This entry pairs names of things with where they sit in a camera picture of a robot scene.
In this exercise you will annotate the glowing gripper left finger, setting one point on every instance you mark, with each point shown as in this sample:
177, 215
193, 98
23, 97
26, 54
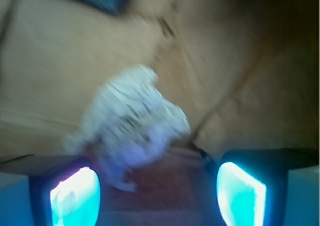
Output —
65, 190

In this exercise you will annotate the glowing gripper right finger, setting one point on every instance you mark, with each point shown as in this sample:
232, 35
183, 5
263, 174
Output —
251, 187

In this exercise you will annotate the white paper ball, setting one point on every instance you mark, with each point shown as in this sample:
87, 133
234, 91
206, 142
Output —
128, 125

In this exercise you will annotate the brown paper bag tray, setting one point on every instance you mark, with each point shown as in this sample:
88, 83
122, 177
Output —
245, 72

